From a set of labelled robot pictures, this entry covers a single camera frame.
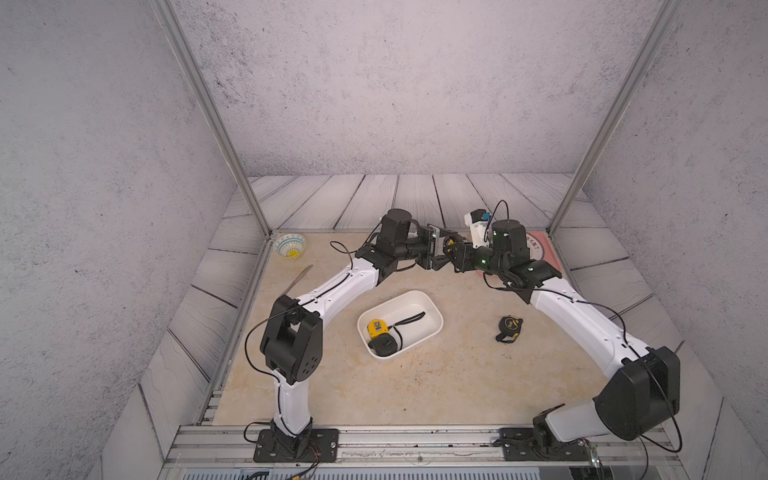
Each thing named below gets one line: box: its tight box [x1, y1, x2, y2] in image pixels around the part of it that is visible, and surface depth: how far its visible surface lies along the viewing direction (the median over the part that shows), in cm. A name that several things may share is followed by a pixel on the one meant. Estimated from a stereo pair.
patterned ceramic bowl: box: [272, 233, 307, 259], surface depth 117 cm
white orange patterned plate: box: [526, 232, 544, 260], surface depth 114 cm
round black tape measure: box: [495, 316, 523, 344], surface depth 93 cm
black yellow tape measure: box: [442, 236, 458, 256], surface depth 79 cm
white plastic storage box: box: [357, 290, 444, 360], surface depth 96 cm
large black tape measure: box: [368, 311, 427, 357], surface depth 89 cm
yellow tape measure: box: [368, 318, 389, 338], surface depth 94 cm
